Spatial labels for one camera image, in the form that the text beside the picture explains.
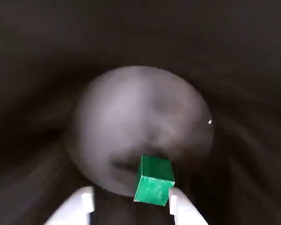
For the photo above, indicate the green cube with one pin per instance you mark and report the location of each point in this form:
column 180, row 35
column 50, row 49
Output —
column 154, row 185

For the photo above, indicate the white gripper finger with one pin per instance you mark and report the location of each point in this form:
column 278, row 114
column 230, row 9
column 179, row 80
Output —
column 185, row 211
column 75, row 208

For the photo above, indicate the black pot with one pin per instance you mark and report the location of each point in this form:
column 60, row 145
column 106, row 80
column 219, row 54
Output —
column 37, row 47

